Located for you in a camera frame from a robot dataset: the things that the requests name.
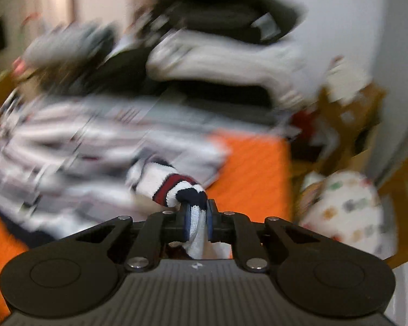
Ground polka dot white bag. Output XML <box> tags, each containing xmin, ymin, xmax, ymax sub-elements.
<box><xmin>298</xmin><ymin>171</ymin><xmax>397</xmax><ymax>259</ymax></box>

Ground folded black sweater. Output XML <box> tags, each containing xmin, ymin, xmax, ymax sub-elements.
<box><xmin>85</xmin><ymin>46</ymin><xmax>171</xmax><ymax>97</ymax></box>

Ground brown patterned sweater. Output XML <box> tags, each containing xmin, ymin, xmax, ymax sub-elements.
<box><xmin>27</xmin><ymin>62</ymin><xmax>99</xmax><ymax>96</ymax></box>

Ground folded white garment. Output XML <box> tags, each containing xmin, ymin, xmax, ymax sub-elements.
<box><xmin>146</xmin><ymin>30</ymin><xmax>315</xmax><ymax>106</ymax></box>

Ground stack of black folded clothes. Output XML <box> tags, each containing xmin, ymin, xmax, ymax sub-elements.
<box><xmin>170</xmin><ymin>80</ymin><xmax>276</xmax><ymax>110</ymax></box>

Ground brown cardboard box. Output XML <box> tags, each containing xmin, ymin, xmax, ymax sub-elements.
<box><xmin>313</xmin><ymin>81</ymin><xmax>386</xmax><ymax>177</ymax></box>

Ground orange patterned tablecloth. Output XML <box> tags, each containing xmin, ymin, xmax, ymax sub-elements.
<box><xmin>0</xmin><ymin>129</ymin><xmax>295</xmax><ymax>326</ymax></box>

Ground navy white red striped sweater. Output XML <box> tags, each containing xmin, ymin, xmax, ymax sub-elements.
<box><xmin>0</xmin><ymin>95</ymin><xmax>232</xmax><ymax>259</ymax></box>

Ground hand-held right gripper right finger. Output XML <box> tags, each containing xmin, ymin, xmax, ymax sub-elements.
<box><xmin>206</xmin><ymin>200</ymin><xmax>327</xmax><ymax>274</ymax></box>

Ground grey fluffy sweater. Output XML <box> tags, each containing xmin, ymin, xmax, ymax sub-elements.
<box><xmin>23</xmin><ymin>23</ymin><xmax>118</xmax><ymax>70</ymax></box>

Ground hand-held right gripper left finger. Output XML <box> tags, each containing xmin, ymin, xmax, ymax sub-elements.
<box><xmin>75</xmin><ymin>203</ymin><xmax>191</xmax><ymax>273</ymax></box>

